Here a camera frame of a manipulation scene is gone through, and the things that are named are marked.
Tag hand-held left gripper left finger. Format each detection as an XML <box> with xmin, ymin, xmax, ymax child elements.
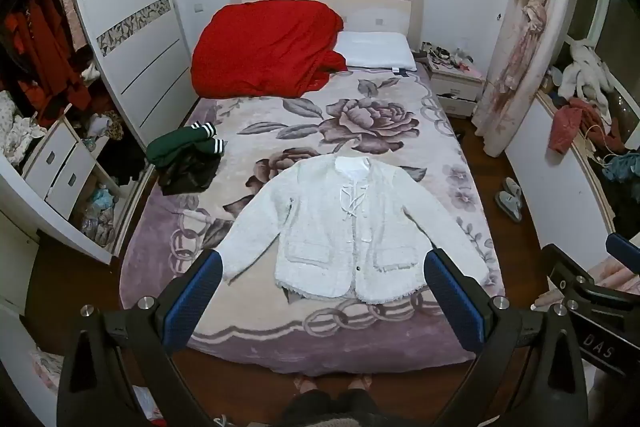
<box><xmin>56</xmin><ymin>249</ymin><xmax>223</xmax><ymax>427</ymax></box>

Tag green garment with striped cuffs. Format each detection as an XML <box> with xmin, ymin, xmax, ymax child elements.
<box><xmin>146</xmin><ymin>122</ymin><xmax>225</xmax><ymax>168</ymax></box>

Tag person's legs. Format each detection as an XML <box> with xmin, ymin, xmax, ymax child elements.
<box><xmin>285</xmin><ymin>374</ymin><xmax>381</xmax><ymax>427</ymax></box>

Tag beige bed headboard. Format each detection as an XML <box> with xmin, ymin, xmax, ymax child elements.
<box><xmin>230</xmin><ymin>0</ymin><xmax>425</xmax><ymax>52</ymax></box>

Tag black garment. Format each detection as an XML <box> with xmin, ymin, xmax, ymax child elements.
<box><xmin>159</xmin><ymin>152</ymin><xmax>222</xmax><ymax>196</ymax></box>

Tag floral bed blanket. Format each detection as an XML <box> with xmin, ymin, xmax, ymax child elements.
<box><xmin>119</xmin><ymin>66</ymin><xmax>506</xmax><ymax>378</ymax></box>

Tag grey slipper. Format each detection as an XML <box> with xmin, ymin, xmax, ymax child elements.
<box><xmin>502</xmin><ymin>177</ymin><xmax>523</xmax><ymax>210</ymax></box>
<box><xmin>495</xmin><ymin>191</ymin><xmax>522</xmax><ymax>223</ymax></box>

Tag red quilt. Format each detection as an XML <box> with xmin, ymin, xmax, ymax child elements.
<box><xmin>191</xmin><ymin>0</ymin><xmax>349</xmax><ymax>98</ymax></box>

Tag white plush garment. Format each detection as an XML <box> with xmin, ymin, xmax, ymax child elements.
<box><xmin>557</xmin><ymin>39</ymin><xmax>613</xmax><ymax>108</ymax></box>

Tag white fuzzy jacket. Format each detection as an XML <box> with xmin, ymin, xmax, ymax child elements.
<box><xmin>220</xmin><ymin>156</ymin><xmax>491</xmax><ymax>305</ymax></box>

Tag white drawer unit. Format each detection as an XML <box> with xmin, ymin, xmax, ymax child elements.
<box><xmin>22</xmin><ymin>122</ymin><xmax>98</xmax><ymax>212</ymax></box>

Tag white nightstand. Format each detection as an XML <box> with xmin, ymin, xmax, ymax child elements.
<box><xmin>430</xmin><ymin>66</ymin><xmax>486</xmax><ymax>118</ymax></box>

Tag teal garment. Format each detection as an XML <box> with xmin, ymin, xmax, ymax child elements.
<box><xmin>602</xmin><ymin>154</ymin><xmax>640</xmax><ymax>182</ymax></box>

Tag clutter on nightstand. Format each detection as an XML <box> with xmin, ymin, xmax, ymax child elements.
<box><xmin>420</xmin><ymin>42</ymin><xmax>481</xmax><ymax>70</ymax></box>

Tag white wardrobe sliding door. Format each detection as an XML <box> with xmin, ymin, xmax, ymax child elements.
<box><xmin>66</xmin><ymin>0</ymin><xmax>201</xmax><ymax>148</ymax></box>

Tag floral patterned cloth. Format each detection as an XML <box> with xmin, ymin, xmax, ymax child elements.
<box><xmin>0</xmin><ymin>89</ymin><xmax>46</xmax><ymax>158</ymax></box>

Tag pink patterned roll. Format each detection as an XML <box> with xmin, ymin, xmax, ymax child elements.
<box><xmin>532</xmin><ymin>257</ymin><xmax>640</xmax><ymax>310</ymax></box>

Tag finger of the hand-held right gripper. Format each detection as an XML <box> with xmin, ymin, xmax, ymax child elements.
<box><xmin>606</xmin><ymin>232</ymin><xmax>640</xmax><ymax>265</ymax></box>

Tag hanging red clothes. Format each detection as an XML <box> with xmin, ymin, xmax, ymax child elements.
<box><xmin>2</xmin><ymin>0</ymin><xmax>96</xmax><ymax>128</ymax></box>

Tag pink floral curtain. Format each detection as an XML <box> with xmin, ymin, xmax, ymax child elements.
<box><xmin>472</xmin><ymin>0</ymin><xmax>568</xmax><ymax>158</ymax></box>

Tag white pillow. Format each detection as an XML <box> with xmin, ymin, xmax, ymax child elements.
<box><xmin>334</xmin><ymin>31</ymin><xmax>417</xmax><ymax>72</ymax></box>

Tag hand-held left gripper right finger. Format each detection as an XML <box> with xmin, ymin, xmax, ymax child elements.
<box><xmin>424</xmin><ymin>248</ymin><xmax>588</xmax><ymax>427</ymax></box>

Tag pink garment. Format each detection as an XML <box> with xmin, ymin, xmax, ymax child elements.
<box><xmin>547</xmin><ymin>99</ymin><xmax>608</xmax><ymax>152</ymax></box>

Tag pile of clothes in wardrobe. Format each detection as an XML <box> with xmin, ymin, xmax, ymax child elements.
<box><xmin>80</xmin><ymin>187</ymin><xmax>118</xmax><ymax>248</ymax></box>

